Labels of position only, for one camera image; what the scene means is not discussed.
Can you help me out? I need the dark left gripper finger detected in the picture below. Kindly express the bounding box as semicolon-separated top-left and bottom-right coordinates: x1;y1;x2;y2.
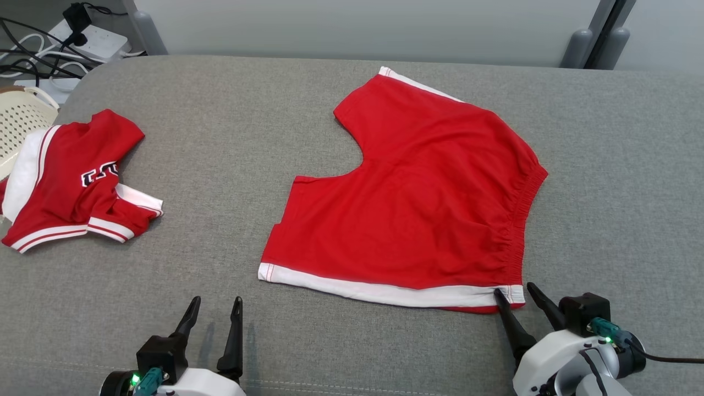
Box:
172;296;202;339
217;296;244;383

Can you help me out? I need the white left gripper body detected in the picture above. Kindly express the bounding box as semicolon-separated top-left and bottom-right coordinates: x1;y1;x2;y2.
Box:
157;367;246;396

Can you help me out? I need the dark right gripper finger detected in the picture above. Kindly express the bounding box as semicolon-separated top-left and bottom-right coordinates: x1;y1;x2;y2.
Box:
493;288;537;362
527;282;567;331

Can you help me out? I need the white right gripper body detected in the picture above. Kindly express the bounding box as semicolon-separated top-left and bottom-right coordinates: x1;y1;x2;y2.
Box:
513;329;619;396

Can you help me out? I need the red shorts white stripe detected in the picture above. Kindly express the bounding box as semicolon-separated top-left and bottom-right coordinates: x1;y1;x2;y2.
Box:
258;67;549;314

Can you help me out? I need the red Bulls jersey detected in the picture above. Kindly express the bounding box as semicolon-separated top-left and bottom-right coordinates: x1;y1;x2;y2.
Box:
0;109;164;254

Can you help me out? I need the grey fabric sofa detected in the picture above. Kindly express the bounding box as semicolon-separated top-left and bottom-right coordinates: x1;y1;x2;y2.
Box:
0;55;704;396

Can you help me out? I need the cream perforated laundry basket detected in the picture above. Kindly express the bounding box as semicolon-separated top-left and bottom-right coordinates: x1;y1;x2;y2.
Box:
0;85;60;182

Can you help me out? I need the grey partition foot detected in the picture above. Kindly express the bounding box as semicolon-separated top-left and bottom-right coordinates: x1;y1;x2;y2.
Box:
560;29;594;69
597;26;631;70
132;10;169;56

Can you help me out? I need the white power strip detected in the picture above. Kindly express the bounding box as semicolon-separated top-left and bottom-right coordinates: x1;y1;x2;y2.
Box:
48;19;133;61

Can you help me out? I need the black power adapter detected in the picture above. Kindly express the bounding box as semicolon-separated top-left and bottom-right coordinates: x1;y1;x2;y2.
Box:
62;3;93;47

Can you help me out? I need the teal left camera connector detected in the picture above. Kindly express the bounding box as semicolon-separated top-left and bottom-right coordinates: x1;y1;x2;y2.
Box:
134;367;164;396

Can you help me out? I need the teal camera connector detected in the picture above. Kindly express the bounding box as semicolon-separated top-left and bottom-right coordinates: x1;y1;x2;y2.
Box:
134;367;164;396
587;318;633;347

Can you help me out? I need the teal right camera connector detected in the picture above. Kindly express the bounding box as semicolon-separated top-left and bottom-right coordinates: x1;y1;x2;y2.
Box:
587;318;633;347

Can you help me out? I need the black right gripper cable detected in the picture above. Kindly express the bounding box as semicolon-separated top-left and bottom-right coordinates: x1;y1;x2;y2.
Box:
627;340;704;365

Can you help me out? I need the black floor cable bundle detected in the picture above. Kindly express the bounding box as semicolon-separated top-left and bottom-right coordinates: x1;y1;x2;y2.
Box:
0;3;130;82

